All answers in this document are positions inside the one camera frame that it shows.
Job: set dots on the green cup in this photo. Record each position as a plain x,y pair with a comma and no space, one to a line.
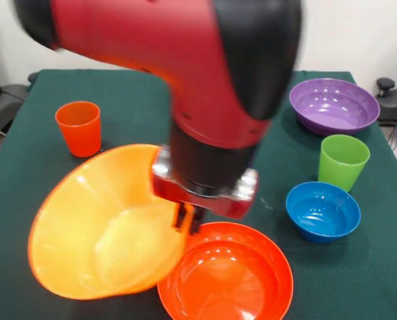
341,166

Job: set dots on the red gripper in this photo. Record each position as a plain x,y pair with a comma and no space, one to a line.
202,203

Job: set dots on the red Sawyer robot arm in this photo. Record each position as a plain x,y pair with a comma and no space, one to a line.
145,40

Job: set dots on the orange bowl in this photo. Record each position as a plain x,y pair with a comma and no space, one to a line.
228,276

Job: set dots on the purple bowl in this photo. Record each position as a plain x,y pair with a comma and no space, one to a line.
333,106

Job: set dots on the orange cup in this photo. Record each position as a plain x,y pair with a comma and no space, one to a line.
80,133

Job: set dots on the black pedestal leg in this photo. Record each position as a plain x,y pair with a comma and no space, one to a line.
8,96
393,103

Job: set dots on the dark green table cloth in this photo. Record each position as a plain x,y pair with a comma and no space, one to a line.
118,100

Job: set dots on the yellow bowl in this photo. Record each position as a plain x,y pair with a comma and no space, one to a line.
102,226

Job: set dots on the dark blue bowl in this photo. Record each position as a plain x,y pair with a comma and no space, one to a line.
321,213

